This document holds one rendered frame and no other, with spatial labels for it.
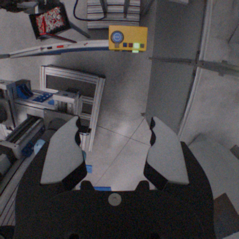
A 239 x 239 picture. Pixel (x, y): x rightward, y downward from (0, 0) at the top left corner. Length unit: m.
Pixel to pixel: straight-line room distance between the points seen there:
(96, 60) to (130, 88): 0.61
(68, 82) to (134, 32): 1.17
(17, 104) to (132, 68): 1.34
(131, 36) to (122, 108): 1.36
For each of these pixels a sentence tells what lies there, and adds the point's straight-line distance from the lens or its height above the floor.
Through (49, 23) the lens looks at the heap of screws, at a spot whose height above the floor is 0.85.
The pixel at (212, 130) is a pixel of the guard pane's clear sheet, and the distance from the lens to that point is 0.65.
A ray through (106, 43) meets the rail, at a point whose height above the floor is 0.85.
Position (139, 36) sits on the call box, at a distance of 0.53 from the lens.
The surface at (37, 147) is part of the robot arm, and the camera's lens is 0.60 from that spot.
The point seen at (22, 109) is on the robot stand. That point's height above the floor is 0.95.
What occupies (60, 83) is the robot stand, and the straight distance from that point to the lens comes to 1.58.
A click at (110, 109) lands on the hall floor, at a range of 1.77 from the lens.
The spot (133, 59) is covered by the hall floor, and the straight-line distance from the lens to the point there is 1.61.
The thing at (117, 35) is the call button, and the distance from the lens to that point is 0.52.
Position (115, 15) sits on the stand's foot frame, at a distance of 1.59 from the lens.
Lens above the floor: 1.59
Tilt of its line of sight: 60 degrees down
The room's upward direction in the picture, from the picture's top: 177 degrees clockwise
